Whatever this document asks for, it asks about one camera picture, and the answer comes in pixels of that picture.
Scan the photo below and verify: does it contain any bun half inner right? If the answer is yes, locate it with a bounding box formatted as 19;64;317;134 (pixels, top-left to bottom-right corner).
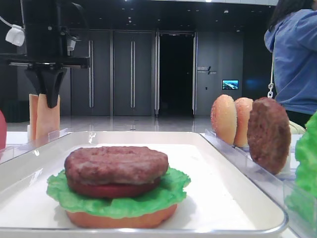
234;97;253;147

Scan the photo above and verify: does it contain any left clear acrylic rail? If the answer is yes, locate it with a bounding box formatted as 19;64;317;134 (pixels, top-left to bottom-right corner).
0;128;70;164

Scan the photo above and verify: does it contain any person in blue hoodie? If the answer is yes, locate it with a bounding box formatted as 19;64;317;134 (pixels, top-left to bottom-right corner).
264;0;317;126

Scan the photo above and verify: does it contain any bottom bun in burger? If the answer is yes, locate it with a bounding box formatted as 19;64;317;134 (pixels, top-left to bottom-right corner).
66;204;178;229

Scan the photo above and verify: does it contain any sesame bun half outer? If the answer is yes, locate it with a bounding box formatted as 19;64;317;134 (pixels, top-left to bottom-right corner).
211;94;237;145

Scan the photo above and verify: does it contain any brown meat patty on tray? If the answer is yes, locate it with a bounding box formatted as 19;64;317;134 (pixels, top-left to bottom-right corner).
64;146;169;185

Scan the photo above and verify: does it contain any upright brown meat patty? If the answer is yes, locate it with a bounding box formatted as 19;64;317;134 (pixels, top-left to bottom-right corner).
247;97;291;175

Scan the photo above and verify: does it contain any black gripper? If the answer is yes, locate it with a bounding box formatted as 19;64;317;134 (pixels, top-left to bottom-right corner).
7;0;90;108

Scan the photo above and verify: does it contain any red tomato slice in burger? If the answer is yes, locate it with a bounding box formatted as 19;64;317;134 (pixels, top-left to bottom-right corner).
68;181;159;198

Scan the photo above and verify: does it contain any right clear acrylic rail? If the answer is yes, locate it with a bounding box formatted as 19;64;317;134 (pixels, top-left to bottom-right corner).
204;129;317;238

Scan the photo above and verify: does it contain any white rectangular metal tray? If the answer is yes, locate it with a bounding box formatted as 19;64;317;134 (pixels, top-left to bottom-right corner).
0;131;288;238

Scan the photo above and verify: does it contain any red tomato slice upright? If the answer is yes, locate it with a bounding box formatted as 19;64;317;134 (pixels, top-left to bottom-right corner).
0;111;7;150

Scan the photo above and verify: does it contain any small wall screen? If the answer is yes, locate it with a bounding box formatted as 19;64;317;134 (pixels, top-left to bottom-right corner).
222;80;239;90

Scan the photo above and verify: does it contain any white cable connector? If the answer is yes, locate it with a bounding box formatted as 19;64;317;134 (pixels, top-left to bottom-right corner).
5;24;25;47

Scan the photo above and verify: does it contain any clear acrylic rail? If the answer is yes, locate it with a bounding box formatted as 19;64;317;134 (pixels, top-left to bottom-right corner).
0;128;70;164
204;129;317;238

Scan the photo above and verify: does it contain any orange cheese slice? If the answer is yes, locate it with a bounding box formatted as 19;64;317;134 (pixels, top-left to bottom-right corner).
35;94;60;139
29;94;39;140

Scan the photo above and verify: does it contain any green lettuce leaf on tray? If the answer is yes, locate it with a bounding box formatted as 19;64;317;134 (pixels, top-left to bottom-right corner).
46;168;191;219

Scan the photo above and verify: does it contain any upright green lettuce leaf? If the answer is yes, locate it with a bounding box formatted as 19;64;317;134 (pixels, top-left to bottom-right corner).
286;114;317;226

